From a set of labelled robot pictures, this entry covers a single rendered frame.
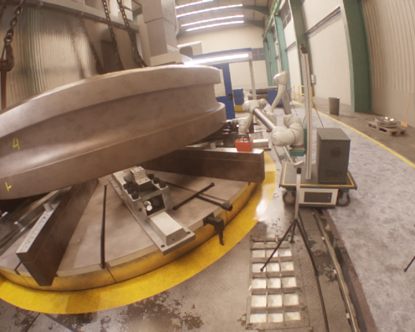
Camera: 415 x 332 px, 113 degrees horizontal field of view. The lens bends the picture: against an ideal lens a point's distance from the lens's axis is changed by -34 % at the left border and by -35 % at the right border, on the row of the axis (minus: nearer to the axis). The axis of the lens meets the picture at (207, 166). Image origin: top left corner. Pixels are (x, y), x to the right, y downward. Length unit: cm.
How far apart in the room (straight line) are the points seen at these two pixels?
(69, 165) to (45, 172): 28
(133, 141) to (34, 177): 108
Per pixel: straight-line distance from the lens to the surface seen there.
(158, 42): 678
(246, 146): 239
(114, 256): 188
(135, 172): 194
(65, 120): 216
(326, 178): 250
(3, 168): 279
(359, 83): 1090
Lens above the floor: 146
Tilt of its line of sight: 21 degrees down
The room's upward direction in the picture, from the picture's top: 9 degrees counter-clockwise
